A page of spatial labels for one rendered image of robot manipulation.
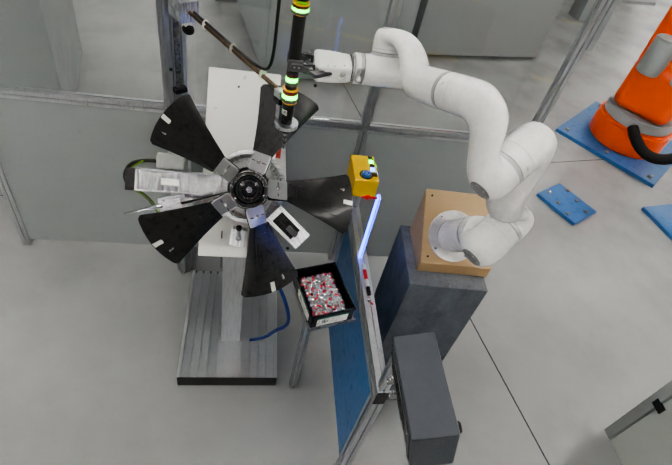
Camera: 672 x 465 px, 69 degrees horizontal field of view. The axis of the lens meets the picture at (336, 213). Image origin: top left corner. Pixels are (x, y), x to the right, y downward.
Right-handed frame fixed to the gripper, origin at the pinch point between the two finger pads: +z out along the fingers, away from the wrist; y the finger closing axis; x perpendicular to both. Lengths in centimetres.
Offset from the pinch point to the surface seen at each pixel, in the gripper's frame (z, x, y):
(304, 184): -8.5, -46.6, 3.4
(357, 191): -33, -64, 21
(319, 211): -13, -49, -7
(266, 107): 5.9, -27.7, 19.2
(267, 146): 4.9, -35.0, 7.7
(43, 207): 113, -134, 71
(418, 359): -33, -41, -65
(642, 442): -178, -146, -49
